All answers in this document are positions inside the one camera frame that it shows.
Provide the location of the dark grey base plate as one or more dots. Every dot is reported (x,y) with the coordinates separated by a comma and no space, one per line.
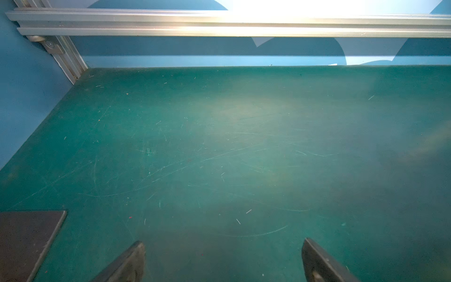
(26,237)

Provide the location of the left aluminium frame post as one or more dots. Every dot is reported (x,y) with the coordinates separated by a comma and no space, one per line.
(67,56)

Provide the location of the horizontal aluminium frame rail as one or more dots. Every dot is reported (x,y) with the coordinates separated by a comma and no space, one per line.
(130,22)

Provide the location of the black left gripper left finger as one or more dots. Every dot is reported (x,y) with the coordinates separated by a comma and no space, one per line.
(127,267)

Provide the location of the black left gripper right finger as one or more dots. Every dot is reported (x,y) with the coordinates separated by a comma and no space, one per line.
(320,266)

